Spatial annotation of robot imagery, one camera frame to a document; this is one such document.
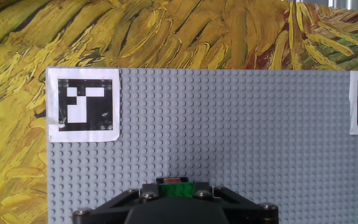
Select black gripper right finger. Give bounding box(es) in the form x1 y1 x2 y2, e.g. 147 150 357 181
193 182 280 224

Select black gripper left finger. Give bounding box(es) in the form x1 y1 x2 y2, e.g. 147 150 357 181
72 182 160 224

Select green Lego plate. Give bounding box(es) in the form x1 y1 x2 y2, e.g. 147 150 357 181
158 182 195 199

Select grey Lego baseplate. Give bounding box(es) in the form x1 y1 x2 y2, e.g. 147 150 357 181
45 67 358 224

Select painted wheatfield cloth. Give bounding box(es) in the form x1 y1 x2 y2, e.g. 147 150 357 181
0 0 358 224

